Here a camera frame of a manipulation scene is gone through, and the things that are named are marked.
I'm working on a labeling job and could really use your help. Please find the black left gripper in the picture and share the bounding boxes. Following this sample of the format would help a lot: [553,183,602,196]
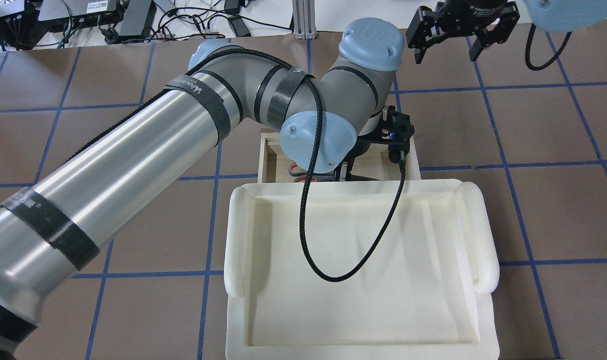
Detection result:
[330,138,390,182]

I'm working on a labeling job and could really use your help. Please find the wooden drawer with white handle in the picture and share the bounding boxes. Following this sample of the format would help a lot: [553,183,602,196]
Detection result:
[257,129,422,183]

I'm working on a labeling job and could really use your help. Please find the grey orange scissors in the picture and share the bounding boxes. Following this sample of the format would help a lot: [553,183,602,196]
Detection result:
[288,162,336,183]

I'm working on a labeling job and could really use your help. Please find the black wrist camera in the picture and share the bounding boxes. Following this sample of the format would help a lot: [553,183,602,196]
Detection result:
[363,105,415,165]

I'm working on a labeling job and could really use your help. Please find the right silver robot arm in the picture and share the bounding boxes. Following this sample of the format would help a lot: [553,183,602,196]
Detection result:
[405,0,607,71]

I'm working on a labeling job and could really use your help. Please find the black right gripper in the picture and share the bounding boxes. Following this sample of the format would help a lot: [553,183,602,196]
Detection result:
[406,0,520,64]

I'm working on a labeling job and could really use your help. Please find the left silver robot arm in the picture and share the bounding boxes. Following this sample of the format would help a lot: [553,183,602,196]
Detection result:
[0,17,405,360]

